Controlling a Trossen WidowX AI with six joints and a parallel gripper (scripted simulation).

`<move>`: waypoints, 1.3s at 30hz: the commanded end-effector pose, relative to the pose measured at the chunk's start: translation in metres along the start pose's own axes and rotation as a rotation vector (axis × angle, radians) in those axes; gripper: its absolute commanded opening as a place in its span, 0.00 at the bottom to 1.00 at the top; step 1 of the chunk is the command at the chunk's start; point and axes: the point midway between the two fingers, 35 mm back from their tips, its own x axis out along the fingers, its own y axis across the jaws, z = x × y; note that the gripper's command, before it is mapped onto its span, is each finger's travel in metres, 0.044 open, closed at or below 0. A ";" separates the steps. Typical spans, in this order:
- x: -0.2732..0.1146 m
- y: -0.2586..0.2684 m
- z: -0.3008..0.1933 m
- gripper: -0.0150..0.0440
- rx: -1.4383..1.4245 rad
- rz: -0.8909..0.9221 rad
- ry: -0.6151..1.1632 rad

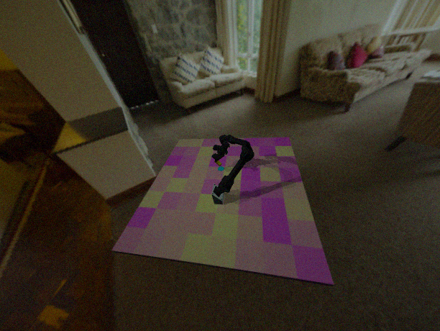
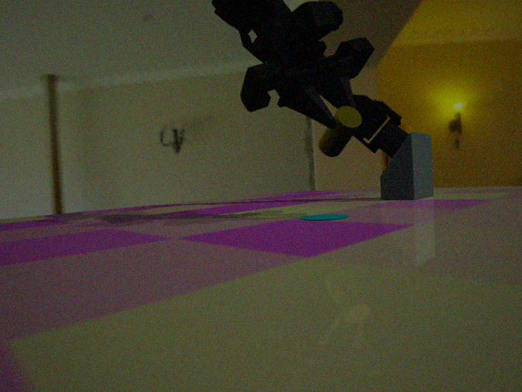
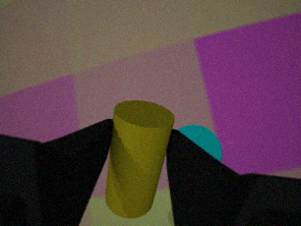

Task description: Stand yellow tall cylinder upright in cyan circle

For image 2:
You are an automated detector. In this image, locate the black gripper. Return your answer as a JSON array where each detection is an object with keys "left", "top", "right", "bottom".
[{"left": 241, "top": 26, "right": 374, "bottom": 130}]

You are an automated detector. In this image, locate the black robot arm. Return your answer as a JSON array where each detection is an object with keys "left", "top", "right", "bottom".
[{"left": 212, "top": 0, "right": 409, "bottom": 158}]

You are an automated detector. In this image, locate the yellow cylinder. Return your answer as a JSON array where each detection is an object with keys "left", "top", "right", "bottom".
[{"left": 319, "top": 107, "right": 362, "bottom": 157}]

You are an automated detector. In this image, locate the teal circle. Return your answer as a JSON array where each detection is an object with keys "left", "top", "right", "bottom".
[{"left": 300, "top": 215, "right": 349, "bottom": 221}]

